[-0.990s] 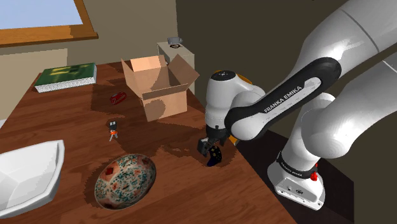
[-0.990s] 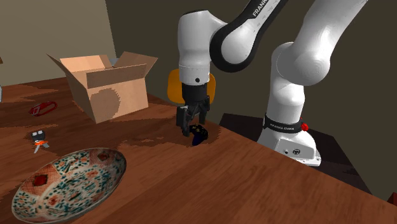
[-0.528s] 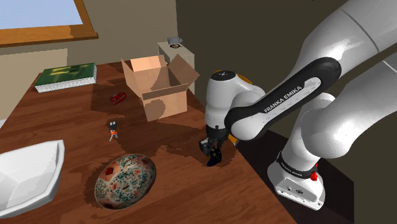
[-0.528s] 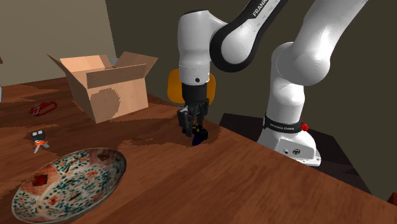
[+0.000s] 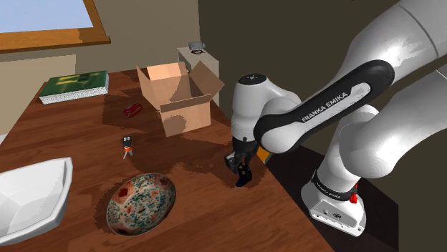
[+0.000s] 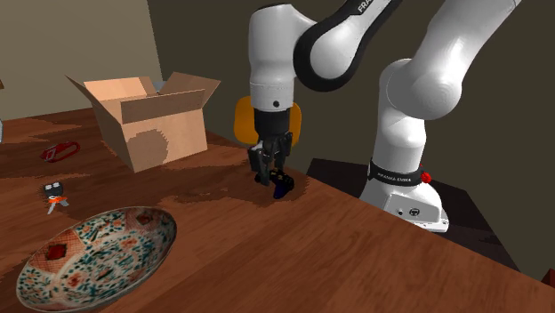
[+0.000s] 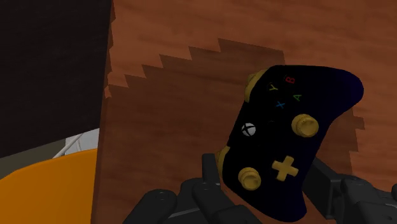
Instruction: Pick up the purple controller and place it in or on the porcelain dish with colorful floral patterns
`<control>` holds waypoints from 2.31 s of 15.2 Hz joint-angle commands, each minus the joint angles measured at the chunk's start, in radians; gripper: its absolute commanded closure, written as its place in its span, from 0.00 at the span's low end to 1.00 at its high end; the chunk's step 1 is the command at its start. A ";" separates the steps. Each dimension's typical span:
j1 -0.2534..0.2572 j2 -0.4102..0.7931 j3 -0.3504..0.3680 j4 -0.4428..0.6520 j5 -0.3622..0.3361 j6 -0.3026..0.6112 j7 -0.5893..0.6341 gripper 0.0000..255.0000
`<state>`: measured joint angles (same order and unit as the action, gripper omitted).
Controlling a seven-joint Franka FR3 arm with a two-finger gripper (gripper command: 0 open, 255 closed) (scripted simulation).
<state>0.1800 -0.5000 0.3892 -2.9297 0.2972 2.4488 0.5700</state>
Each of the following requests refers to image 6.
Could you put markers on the open cardboard box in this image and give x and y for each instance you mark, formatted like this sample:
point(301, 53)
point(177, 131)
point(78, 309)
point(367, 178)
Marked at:
point(164, 130)

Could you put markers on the black car key with orange tag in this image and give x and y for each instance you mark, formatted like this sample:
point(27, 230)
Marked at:
point(54, 189)

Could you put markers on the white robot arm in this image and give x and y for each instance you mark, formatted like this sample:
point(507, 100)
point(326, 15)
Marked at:
point(399, 125)

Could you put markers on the dark blue small object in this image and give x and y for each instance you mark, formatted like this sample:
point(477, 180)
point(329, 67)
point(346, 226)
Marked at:
point(284, 185)

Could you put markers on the patterned ceramic bowl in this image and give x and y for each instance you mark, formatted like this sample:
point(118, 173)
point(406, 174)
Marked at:
point(95, 256)

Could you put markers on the orange chair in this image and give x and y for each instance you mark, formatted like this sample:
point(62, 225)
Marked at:
point(243, 121)

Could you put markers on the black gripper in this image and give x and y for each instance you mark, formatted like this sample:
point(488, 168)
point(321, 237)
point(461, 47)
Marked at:
point(272, 123)

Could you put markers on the brown wooden table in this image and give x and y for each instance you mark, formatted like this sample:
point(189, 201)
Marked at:
point(303, 260)

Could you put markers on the dark robot stand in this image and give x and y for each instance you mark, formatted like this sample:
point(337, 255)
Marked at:
point(334, 173)

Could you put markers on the red carabiner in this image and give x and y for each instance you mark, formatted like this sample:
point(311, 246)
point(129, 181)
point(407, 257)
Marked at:
point(60, 151)

